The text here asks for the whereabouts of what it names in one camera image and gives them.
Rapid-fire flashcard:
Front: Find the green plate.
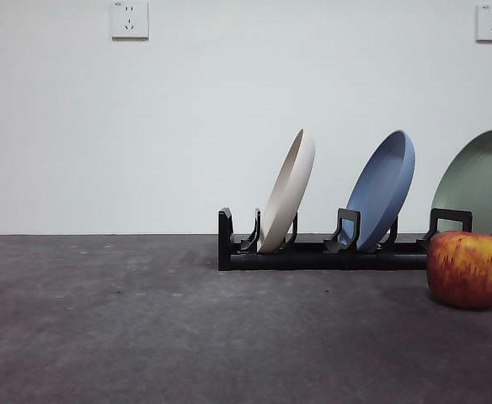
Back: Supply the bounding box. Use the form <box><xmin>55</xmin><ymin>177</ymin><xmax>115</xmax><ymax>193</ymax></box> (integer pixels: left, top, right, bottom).
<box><xmin>430</xmin><ymin>128</ymin><xmax>492</xmax><ymax>241</ymax></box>

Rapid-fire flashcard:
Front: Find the cream yellow plate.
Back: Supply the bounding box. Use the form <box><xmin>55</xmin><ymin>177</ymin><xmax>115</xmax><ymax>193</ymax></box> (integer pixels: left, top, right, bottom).
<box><xmin>256</xmin><ymin>128</ymin><xmax>317</xmax><ymax>254</ymax></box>

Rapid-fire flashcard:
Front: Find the black plate rack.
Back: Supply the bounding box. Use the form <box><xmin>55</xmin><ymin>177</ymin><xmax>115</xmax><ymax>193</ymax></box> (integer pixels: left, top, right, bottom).
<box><xmin>217</xmin><ymin>206</ymin><xmax>473</xmax><ymax>271</ymax></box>

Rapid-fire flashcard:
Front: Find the red yellow apple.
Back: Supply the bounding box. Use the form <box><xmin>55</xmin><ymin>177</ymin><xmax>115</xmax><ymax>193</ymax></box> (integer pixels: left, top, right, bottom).
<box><xmin>425</xmin><ymin>230</ymin><xmax>492</xmax><ymax>311</ymax></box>

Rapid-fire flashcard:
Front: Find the blue plate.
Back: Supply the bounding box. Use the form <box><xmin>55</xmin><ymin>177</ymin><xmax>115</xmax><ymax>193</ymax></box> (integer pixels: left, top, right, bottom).
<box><xmin>339</xmin><ymin>129</ymin><xmax>416</xmax><ymax>250</ymax></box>

